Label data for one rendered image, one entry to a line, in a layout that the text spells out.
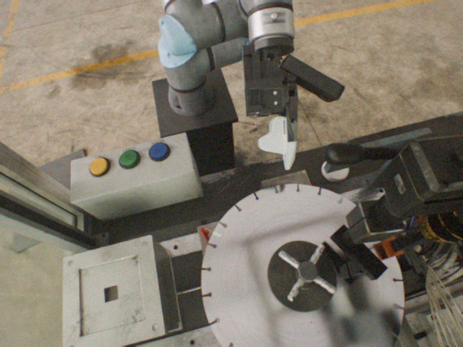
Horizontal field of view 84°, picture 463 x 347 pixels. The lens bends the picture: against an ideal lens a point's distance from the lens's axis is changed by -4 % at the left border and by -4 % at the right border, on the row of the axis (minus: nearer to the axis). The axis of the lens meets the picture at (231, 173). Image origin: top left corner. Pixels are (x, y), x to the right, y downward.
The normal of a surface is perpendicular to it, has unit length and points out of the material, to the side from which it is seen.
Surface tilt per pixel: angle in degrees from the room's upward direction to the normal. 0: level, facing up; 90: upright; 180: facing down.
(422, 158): 45
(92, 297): 0
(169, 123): 0
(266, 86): 34
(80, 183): 0
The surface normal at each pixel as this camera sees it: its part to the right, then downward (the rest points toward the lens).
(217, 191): -0.04, -0.45
